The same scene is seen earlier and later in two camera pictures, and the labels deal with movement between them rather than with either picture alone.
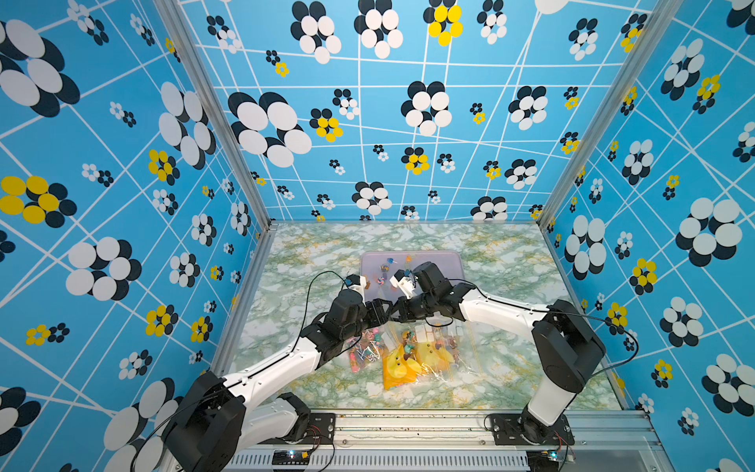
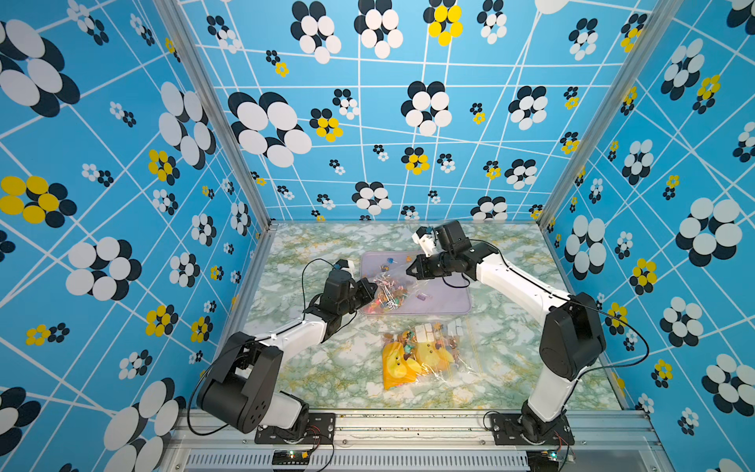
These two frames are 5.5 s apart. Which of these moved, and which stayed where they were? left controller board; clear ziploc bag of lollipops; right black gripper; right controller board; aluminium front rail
Moved: clear ziploc bag of lollipops; right black gripper
Stayed: left controller board; aluminium front rail; right controller board
